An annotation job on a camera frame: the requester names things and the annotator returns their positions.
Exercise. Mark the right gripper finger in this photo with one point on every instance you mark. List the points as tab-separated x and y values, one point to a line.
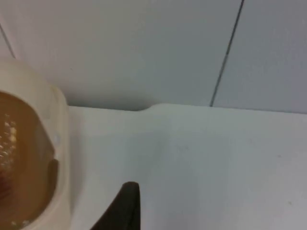
127	208

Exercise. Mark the cream box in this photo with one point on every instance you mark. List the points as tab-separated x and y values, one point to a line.
62	134

